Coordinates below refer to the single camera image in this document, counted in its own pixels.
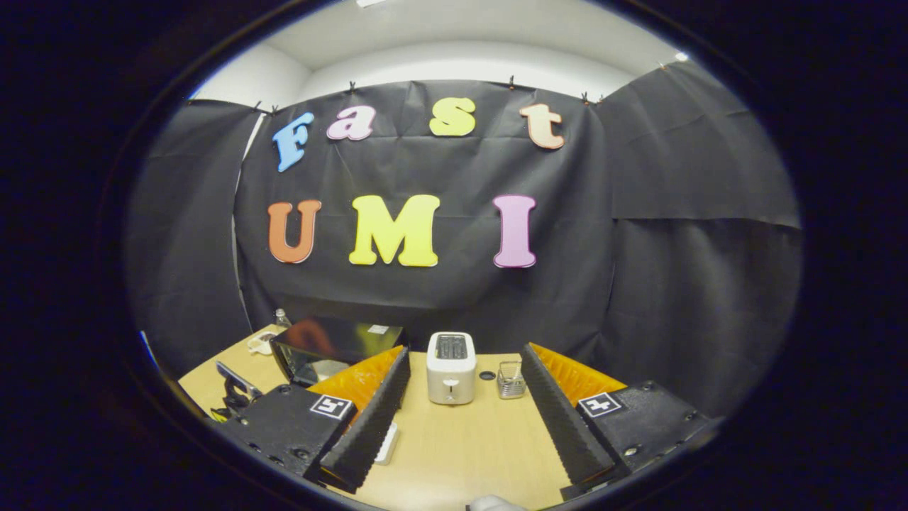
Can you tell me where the clear glass cup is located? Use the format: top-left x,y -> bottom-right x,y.
497,361 -> 527,400

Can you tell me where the white food tray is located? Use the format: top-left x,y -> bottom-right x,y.
375,421 -> 400,466

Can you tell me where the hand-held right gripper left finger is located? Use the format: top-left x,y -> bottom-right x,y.
213,346 -> 412,494

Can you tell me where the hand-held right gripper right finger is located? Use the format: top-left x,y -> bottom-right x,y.
520,343 -> 724,501

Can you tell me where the black electric oven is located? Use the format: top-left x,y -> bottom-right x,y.
270,317 -> 409,388

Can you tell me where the black backdrop cloth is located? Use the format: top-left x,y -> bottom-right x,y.
124,60 -> 804,419

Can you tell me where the white toaster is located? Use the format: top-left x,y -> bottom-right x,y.
426,331 -> 477,406

